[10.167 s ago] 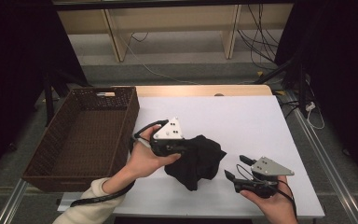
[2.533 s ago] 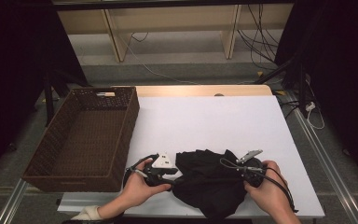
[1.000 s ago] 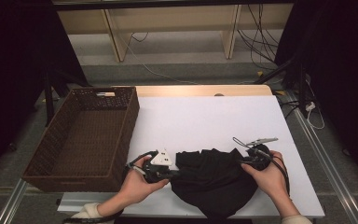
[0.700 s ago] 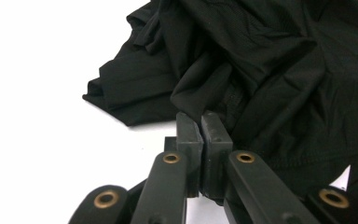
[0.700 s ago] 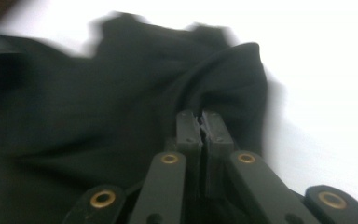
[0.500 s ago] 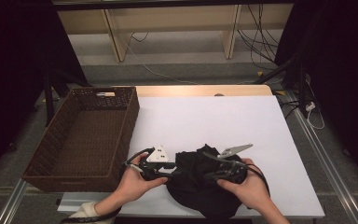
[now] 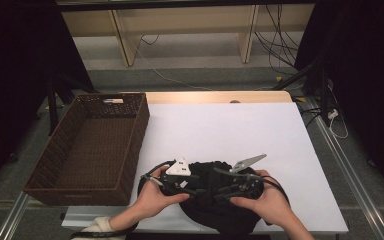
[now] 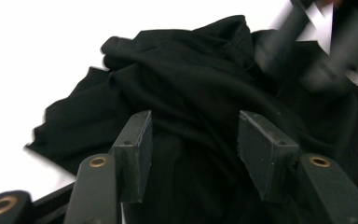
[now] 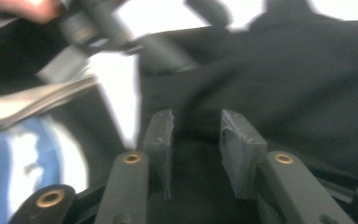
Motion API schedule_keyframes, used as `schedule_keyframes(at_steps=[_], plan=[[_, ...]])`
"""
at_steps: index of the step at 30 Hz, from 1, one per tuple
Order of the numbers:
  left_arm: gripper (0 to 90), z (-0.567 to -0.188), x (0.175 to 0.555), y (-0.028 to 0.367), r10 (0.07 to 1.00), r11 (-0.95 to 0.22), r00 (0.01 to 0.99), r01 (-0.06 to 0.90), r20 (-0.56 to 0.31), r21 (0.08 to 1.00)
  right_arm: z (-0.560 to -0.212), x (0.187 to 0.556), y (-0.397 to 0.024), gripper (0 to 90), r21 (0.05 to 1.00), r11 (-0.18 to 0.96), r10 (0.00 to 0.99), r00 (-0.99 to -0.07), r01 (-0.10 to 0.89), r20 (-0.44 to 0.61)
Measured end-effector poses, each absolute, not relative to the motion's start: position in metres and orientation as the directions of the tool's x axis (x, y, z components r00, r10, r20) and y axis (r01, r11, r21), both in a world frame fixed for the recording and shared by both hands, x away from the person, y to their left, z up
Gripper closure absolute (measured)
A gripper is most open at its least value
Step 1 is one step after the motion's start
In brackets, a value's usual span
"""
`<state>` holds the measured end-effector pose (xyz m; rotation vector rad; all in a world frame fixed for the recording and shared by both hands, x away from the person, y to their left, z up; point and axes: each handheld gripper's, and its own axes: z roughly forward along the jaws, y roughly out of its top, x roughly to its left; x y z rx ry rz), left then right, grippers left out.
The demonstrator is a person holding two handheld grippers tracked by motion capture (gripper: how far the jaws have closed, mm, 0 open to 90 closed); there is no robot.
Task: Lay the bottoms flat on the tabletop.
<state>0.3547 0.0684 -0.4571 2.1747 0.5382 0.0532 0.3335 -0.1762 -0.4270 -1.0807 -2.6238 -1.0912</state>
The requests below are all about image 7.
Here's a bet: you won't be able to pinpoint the person's right hand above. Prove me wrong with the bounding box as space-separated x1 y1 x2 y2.
230 169 293 223

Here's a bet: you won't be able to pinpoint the black curtain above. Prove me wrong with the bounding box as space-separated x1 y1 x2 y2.
0 0 96 198
294 0 384 204

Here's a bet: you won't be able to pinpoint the metal floor rail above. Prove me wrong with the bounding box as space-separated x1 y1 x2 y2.
0 191 31 240
308 98 384 240

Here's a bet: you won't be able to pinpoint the long white floor cable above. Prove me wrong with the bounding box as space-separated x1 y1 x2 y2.
126 33 214 92

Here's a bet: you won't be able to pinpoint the short black cable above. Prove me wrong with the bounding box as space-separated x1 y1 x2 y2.
140 34 160 46

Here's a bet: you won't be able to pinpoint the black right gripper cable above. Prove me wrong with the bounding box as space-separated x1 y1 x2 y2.
263 175 291 204

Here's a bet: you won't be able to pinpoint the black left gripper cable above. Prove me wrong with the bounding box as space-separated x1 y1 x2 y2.
69 161 178 239

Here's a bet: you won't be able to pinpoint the black metal stand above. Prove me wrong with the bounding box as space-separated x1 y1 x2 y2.
44 74 98 136

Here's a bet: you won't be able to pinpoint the brown woven basket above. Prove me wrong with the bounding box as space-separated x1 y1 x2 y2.
23 92 151 207

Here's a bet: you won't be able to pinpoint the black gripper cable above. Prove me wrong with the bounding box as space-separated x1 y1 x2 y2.
263 175 291 204
69 161 178 239

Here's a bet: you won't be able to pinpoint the white table mat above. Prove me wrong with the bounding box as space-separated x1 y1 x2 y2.
61 102 349 234

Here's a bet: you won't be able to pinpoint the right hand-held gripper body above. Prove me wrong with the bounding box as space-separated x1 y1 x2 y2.
229 153 268 200

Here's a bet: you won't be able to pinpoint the black pants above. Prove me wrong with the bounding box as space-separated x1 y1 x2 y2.
138 160 271 235

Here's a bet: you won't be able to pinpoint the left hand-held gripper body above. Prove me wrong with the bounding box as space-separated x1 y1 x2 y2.
159 159 192 196

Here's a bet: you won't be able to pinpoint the black tripod stand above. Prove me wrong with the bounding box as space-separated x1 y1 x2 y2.
272 59 334 128

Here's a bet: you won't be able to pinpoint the black floor cable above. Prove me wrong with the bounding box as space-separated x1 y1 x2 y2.
299 105 329 128

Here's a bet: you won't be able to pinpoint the bundle of black cables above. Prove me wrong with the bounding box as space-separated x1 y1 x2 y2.
254 3 301 76

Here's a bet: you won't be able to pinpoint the white adapter cable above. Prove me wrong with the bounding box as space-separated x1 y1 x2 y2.
328 116 350 140

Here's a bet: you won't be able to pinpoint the person's left hand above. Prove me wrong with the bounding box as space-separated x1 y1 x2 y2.
131 165 191 219

